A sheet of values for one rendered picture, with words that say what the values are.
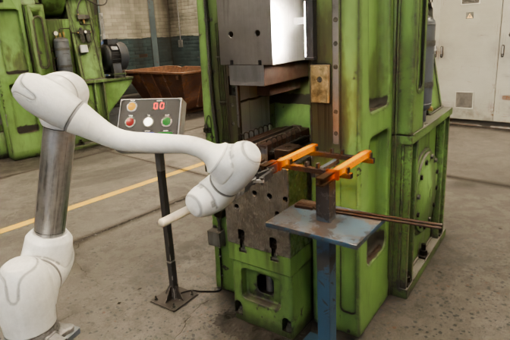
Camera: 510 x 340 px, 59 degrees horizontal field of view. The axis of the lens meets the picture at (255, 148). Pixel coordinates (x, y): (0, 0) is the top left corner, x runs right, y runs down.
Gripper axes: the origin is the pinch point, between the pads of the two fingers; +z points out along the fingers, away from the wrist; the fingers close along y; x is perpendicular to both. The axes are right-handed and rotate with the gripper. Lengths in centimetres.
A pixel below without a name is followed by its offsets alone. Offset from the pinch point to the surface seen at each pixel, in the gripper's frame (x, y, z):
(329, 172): 1.6, 24.1, 1.1
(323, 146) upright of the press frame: -5, -4, 51
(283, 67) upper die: 31, -26, 54
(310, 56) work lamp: 37, -8, 48
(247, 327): -102, -38, 29
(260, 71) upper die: 31, -28, 37
